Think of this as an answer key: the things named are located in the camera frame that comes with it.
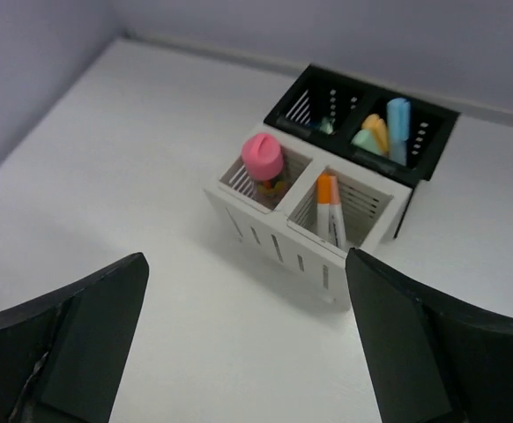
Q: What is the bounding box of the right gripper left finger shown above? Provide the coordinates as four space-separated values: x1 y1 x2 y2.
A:
0 253 149 422

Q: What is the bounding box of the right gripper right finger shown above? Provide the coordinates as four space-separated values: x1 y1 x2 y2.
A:
346 249 513 422

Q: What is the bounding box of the orange white pen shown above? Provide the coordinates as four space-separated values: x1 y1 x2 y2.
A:
316 174 331 243

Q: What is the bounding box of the orange pink glue stick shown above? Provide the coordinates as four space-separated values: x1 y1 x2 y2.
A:
361 114 390 157

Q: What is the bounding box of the pink capped tube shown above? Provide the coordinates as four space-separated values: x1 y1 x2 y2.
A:
241 132 289 209

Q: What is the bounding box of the white organizer container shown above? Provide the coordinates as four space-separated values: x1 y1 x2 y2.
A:
204 123 413 311

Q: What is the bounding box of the black organizer container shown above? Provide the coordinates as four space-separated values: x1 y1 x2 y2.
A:
263 63 463 241

